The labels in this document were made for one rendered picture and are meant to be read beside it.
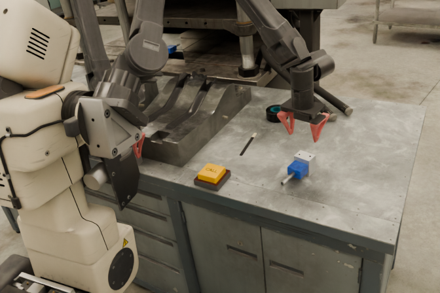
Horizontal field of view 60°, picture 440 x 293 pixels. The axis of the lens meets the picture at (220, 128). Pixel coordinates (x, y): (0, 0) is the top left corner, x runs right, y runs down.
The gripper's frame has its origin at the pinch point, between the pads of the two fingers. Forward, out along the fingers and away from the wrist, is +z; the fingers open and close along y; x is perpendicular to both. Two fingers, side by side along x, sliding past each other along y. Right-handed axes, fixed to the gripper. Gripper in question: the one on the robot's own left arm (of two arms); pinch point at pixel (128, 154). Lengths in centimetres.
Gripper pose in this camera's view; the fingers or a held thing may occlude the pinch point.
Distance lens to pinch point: 124.6
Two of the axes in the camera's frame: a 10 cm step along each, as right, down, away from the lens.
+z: 1.3, 8.6, 4.9
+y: -9.3, -0.7, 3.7
